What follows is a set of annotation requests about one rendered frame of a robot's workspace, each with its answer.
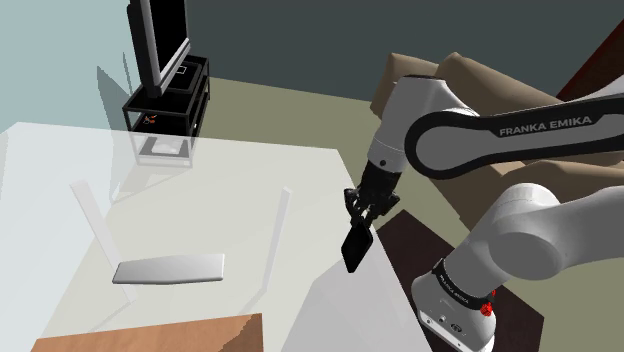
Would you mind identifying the white glass table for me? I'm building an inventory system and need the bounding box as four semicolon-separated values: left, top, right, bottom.
0;121;433;352

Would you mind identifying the beige sofa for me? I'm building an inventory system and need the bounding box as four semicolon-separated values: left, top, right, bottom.
369;50;624;231

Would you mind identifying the black stand with television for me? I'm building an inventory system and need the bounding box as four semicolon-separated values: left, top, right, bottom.
121;0;212;170

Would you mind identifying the brown wooden box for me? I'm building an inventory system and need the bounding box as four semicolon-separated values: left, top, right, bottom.
30;312;265;352

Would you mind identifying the black phone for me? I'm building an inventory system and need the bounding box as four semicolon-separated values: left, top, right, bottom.
340;217;375;275

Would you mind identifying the dark robot stand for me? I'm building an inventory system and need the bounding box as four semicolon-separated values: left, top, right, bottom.
376;209;545;352

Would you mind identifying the silver flat tablet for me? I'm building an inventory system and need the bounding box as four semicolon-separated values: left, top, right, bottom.
111;252;227;287

